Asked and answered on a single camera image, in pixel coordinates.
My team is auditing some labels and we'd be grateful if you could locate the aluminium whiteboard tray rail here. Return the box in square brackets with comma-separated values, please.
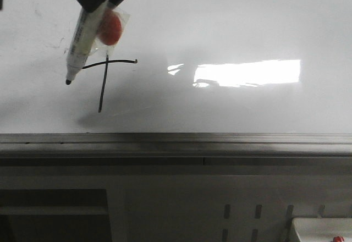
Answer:
[1, 133, 351, 171]

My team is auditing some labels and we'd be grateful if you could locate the orange ball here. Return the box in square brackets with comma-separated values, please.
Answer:
[90, 8, 130, 56]

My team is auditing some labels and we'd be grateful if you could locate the white box with red part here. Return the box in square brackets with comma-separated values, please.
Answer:
[289, 217, 351, 241]

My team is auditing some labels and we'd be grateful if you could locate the white whiteboard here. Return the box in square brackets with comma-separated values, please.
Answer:
[1, 0, 351, 133]

